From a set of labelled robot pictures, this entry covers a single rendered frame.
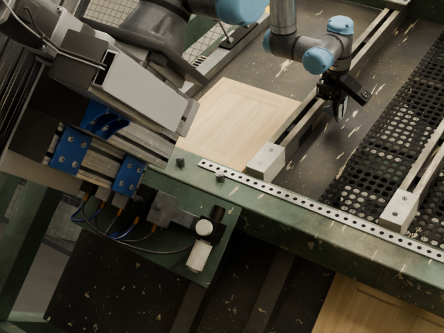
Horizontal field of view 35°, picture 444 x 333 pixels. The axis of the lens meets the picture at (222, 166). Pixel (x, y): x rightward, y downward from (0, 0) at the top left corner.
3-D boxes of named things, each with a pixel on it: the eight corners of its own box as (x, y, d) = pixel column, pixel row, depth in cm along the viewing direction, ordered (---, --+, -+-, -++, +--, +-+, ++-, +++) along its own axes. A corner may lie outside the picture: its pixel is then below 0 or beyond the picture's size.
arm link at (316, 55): (290, 70, 198) (309, 51, 205) (325, 80, 193) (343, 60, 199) (289, 46, 193) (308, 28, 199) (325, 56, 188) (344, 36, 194)
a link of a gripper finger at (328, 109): (325, 117, 224) (326, 94, 218) (341, 123, 221) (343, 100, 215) (320, 122, 222) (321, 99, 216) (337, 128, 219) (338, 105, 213)
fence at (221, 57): (129, 138, 224) (127, 129, 222) (275, 4, 281) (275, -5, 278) (142, 143, 222) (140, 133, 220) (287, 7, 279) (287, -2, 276)
